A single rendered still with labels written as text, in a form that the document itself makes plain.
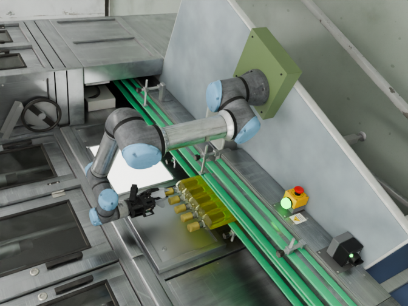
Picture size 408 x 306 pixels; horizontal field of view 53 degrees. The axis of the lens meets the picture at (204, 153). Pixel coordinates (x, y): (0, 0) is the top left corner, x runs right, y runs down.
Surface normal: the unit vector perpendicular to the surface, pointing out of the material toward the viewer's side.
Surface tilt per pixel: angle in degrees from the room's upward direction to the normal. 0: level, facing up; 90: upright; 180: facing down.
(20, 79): 90
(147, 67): 90
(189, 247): 90
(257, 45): 4
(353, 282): 90
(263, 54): 4
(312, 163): 0
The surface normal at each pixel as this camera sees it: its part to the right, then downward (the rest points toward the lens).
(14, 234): 0.15, -0.79
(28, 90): 0.51, 0.58
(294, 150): -0.84, 0.21
